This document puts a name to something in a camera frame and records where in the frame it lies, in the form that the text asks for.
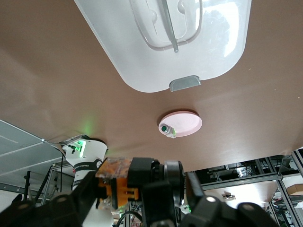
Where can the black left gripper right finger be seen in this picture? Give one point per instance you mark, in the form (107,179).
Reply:
(213,212)

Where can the brown cardboard box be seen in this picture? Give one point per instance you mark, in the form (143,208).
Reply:
(296,189)

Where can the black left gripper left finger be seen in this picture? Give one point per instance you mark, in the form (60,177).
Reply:
(59,210)

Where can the white lidded storage box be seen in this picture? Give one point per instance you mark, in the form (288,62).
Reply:
(142,59)

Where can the grey box latch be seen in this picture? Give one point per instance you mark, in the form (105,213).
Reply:
(185,83)

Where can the pink round plate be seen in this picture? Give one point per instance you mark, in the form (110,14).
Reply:
(184,123)

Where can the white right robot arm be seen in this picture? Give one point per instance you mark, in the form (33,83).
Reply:
(87,151)

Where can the green push-button switch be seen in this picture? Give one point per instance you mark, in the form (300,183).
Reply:
(168,131)

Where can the aluminium shelving rack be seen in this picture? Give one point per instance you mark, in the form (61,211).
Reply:
(294,165)

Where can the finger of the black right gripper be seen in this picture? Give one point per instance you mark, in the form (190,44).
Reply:
(158,205)

